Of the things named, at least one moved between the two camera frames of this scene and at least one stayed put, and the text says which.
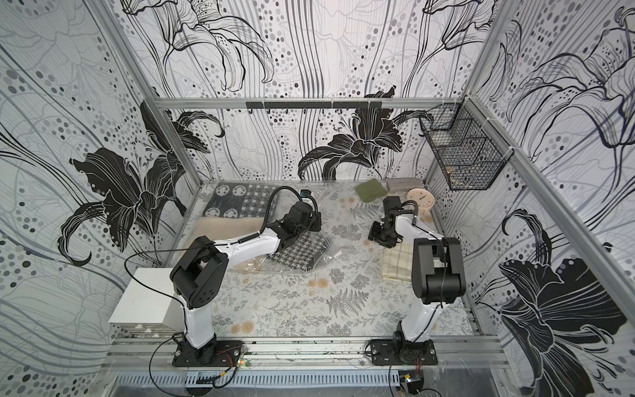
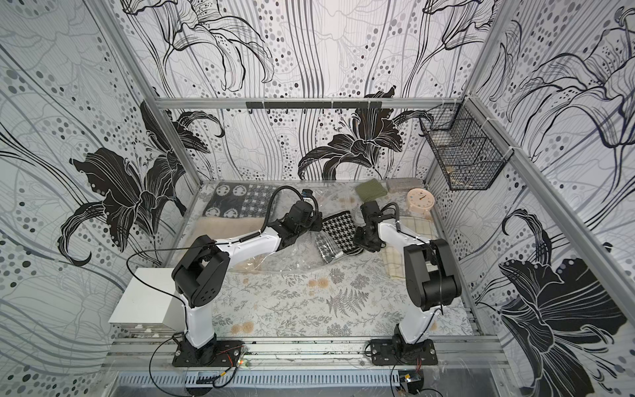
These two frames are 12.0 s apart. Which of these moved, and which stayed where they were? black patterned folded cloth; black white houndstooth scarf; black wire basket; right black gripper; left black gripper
Moved: black white houndstooth scarf; right black gripper
Stayed: black patterned folded cloth; black wire basket; left black gripper
